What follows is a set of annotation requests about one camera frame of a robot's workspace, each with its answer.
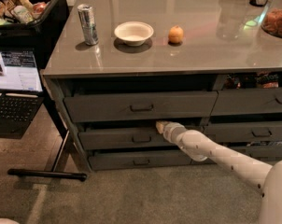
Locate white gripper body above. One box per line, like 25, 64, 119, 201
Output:
162, 122, 187, 145

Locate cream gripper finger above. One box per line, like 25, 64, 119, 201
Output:
156, 120, 168, 134

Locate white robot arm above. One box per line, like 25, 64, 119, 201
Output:
156, 120, 282, 224

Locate chip bags in drawer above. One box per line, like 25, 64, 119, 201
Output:
223, 72, 279, 89

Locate orange fruit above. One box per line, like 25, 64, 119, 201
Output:
168, 25, 184, 44

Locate white paper bowl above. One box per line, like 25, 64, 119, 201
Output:
114, 21, 154, 46

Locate black laptop stand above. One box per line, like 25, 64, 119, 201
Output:
7, 90, 87, 182

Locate silver drink can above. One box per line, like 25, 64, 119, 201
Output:
78, 4, 98, 46

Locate black laptop computer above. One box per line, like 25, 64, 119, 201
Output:
0, 49, 43, 139

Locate glass jar of snacks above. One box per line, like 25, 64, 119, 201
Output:
261, 0, 282, 38

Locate black bin of snacks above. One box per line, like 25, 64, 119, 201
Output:
0, 0, 69, 51

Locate grey drawer cabinet frame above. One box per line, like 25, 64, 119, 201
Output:
47, 74, 282, 167

